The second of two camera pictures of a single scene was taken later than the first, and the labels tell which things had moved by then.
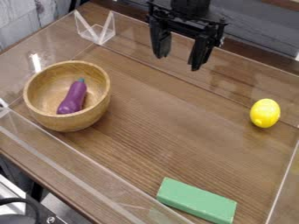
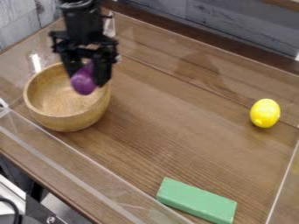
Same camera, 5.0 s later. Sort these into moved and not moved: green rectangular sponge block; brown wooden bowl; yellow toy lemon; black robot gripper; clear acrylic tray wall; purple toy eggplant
Moved: purple toy eggplant; black robot gripper
Not moved: clear acrylic tray wall; yellow toy lemon; brown wooden bowl; green rectangular sponge block
